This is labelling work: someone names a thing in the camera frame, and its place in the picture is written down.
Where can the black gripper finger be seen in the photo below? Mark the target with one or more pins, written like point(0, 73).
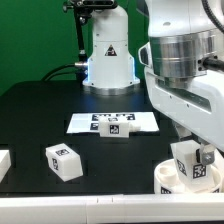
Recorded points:
point(183, 133)
point(206, 152)

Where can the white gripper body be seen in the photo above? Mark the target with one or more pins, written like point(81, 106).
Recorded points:
point(205, 116)

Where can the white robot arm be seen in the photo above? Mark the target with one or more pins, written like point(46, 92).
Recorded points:
point(183, 63)

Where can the white paper with tags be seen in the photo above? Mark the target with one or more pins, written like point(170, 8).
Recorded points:
point(88, 122)

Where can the white front rail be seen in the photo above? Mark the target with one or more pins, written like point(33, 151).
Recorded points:
point(123, 209)

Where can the black camera stand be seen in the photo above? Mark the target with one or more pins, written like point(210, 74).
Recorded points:
point(82, 11)

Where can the white obstacle wall left piece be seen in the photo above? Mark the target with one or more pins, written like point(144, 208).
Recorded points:
point(5, 163)

